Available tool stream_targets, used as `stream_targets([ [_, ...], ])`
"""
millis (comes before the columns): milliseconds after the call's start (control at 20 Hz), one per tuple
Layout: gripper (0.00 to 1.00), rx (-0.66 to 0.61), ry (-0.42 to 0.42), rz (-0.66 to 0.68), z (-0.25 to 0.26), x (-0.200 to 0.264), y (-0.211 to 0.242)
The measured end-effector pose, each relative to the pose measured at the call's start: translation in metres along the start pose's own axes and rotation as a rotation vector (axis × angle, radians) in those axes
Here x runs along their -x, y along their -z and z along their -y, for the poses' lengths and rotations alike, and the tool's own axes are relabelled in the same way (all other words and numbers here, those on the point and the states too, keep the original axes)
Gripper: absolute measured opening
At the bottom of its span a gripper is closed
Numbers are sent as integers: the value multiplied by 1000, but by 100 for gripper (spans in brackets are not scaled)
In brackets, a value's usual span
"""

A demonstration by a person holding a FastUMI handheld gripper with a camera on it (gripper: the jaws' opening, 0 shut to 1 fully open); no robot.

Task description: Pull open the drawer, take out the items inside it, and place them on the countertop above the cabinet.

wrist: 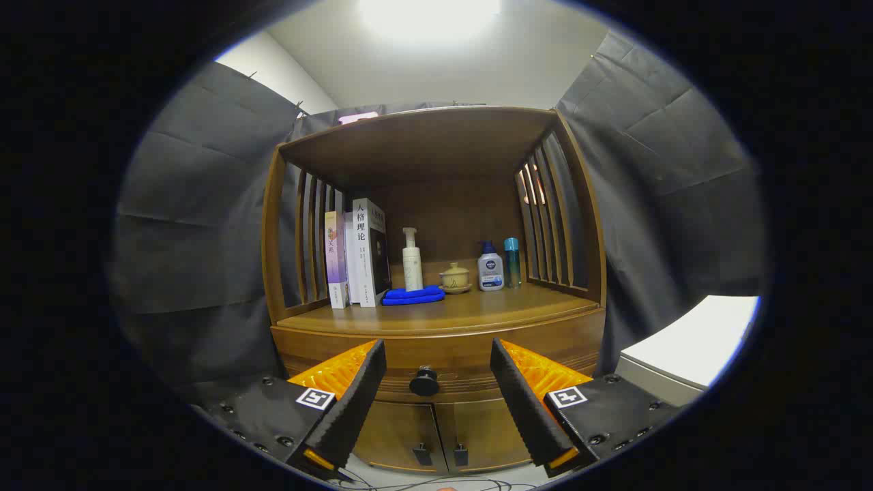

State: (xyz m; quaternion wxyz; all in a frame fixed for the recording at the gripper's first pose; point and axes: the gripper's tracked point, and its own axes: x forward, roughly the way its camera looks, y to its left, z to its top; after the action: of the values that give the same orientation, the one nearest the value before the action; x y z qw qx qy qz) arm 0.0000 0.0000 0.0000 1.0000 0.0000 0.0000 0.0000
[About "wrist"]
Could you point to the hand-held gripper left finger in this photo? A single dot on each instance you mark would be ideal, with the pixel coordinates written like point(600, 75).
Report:
point(354, 409)

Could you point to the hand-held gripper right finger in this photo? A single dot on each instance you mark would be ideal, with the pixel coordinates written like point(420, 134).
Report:
point(525, 409)

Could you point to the black drawer knob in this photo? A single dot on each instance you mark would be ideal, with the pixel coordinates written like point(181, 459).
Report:
point(424, 382)

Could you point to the wooden drawer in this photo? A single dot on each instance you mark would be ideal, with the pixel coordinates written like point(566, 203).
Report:
point(443, 351)

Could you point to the wooden cabinet door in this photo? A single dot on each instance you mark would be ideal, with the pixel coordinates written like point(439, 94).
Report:
point(484, 429)
point(395, 436)

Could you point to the wooden countertop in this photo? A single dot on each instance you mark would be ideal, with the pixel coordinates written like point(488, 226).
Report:
point(477, 307)

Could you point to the wooden cabinet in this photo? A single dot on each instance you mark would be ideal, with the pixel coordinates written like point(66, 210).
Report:
point(423, 143)

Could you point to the blue folded cloth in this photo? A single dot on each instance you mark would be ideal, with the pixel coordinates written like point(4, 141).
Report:
point(412, 296)

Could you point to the white lotion bottle blue cap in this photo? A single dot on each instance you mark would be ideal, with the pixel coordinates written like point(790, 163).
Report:
point(490, 273)

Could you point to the thin white book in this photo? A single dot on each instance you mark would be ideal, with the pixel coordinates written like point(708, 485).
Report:
point(349, 266)

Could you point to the teal bottle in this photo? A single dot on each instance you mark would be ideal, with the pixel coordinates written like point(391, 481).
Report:
point(512, 266)

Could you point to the beige lidded tea bowl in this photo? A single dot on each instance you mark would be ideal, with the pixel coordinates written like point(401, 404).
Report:
point(455, 278)

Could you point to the white pump bottle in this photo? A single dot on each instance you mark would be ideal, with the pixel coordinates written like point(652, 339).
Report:
point(412, 269)

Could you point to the purple book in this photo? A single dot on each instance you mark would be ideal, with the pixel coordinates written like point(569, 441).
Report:
point(335, 259)

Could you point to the thick white book dark cover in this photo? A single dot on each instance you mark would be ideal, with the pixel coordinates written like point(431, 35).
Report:
point(368, 252)

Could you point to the white and grey box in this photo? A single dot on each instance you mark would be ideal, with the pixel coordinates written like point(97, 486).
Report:
point(689, 341)

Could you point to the black backdrop cloth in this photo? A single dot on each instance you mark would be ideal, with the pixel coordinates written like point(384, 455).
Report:
point(198, 225)

